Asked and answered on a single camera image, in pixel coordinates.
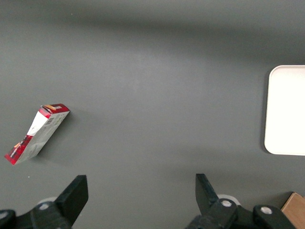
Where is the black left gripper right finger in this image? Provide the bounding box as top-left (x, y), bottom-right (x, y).
top-left (185, 173), bottom-right (297, 229)

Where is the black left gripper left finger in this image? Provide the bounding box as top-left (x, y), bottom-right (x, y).
top-left (0, 175), bottom-right (89, 229)

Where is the red tartan cookie box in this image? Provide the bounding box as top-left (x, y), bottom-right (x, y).
top-left (4, 103), bottom-right (71, 166)

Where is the white rectangular tray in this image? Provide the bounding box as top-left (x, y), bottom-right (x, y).
top-left (264, 64), bottom-right (305, 156)

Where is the wooden drawer cabinet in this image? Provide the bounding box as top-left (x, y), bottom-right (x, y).
top-left (280, 192), bottom-right (305, 229)

